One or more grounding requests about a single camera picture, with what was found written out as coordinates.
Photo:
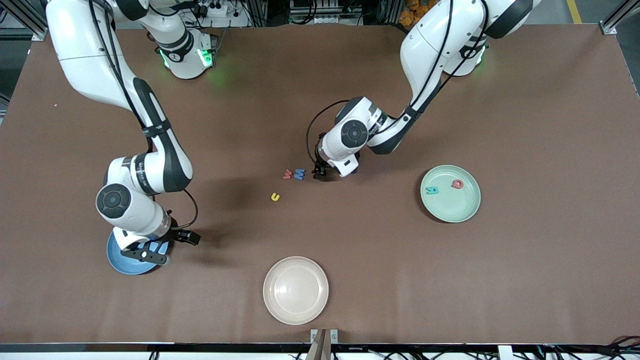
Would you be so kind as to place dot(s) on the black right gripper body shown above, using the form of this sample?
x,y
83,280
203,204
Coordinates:
x,y
179,234

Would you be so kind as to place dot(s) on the blue capital letter W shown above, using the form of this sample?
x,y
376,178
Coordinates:
x,y
299,174

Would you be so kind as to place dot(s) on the red lowercase letter w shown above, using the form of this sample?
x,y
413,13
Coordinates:
x,y
287,174

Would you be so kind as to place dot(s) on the teal letter R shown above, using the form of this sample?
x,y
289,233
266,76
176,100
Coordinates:
x,y
432,190

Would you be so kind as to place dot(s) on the red letter Q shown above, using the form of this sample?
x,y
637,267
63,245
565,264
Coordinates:
x,y
457,184

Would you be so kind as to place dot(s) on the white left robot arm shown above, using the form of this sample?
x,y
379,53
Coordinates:
x,y
354,134

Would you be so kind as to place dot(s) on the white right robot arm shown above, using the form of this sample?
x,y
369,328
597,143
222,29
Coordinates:
x,y
115,200

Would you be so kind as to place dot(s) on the blue plate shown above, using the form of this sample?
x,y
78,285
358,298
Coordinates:
x,y
125,265

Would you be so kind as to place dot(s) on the beige plate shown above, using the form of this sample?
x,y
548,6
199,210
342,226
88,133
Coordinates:
x,y
295,290

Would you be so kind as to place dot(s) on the green plate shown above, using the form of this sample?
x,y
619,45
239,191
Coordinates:
x,y
455,205

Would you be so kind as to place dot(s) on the grey equipment rack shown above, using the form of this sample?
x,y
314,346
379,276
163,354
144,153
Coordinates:
x,y
325,17

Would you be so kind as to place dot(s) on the orange packaged items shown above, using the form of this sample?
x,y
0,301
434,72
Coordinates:
x,y
410,17

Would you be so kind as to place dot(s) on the white power strip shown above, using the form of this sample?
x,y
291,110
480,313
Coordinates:
x,y
216,10

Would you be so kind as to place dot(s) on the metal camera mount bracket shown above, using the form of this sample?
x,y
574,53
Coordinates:
x,y
315,334

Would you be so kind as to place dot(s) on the aluminium frame corner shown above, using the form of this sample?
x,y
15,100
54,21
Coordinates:
x,y
39,34
612,26

